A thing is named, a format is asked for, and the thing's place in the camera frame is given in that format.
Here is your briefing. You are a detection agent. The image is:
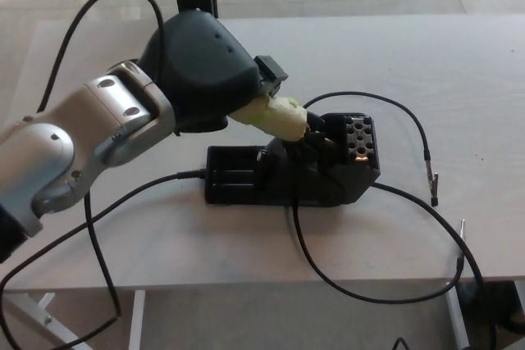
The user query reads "dark object under table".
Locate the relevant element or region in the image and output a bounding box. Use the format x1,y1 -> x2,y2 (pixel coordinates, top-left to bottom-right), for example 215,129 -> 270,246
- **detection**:
457,282 -> 525,329

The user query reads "black soldering station base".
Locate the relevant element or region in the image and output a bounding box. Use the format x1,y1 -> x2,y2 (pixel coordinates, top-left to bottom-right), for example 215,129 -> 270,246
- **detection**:
203,111 -> 381,207

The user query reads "white table leg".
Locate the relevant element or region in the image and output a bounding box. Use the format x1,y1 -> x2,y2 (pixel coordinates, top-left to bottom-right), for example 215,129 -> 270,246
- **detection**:
129,290 -> 146,350
445,282 -> 472,350

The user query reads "black power cable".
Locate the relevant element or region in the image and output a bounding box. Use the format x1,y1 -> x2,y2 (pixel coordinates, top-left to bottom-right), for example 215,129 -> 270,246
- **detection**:
371,182 -> 494,350

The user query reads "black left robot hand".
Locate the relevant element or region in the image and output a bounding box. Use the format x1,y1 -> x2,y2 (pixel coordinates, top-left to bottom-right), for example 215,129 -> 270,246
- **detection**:
139,8 -> 288,137

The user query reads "black soldering iron cable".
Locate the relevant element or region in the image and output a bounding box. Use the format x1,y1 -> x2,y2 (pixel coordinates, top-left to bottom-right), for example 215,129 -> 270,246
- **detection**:
0,168 -> 210,350

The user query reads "white diagonal table brace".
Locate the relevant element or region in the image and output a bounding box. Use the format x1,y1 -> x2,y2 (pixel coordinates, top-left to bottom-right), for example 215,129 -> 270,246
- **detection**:
3,290 -> 83,350

